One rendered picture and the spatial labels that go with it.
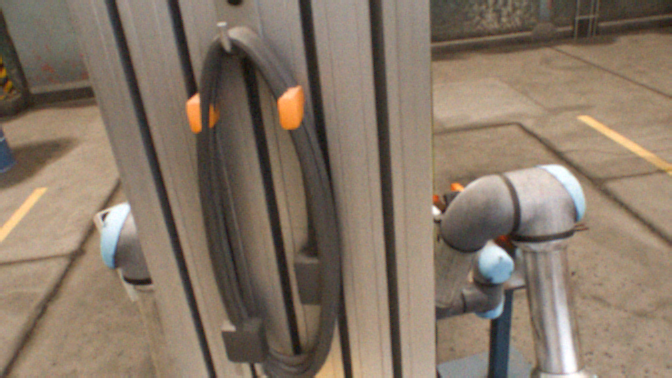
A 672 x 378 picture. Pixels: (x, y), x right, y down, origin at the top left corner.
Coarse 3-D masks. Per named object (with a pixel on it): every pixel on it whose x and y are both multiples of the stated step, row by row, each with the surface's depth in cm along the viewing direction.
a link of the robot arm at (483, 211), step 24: (480, 192) 95; (504, 192) 93; (456, 216) 98; (480, 216) 94; (504, 216) 93; (456, 240) 99; (480, 240) 97; (456, 264) 107; (456, 288) 115; (456, 312) 126
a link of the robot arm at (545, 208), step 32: (512, 192) 94; (544, 192) 94; (576, 192) 95; (544, 224) 94; (544, 256) 97; (544, 288) 97; (544, 320) 98; (576, 320) 99; (544, 352) 99; (576, 352) 98
